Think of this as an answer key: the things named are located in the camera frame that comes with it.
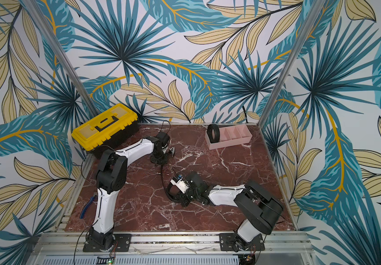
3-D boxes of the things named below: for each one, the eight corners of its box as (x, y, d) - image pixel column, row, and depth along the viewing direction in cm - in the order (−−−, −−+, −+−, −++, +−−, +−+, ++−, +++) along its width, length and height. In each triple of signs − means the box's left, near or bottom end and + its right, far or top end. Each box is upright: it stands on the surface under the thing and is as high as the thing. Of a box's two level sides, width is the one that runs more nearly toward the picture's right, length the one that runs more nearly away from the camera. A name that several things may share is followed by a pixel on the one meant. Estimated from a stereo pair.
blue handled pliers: (79, 218, 82) (77, 217, 80) (96, 193, 90) (94, 191, 88) (81, 218, 82) (79, 217, 80) (97, 193, 90) (96, 192, 88)
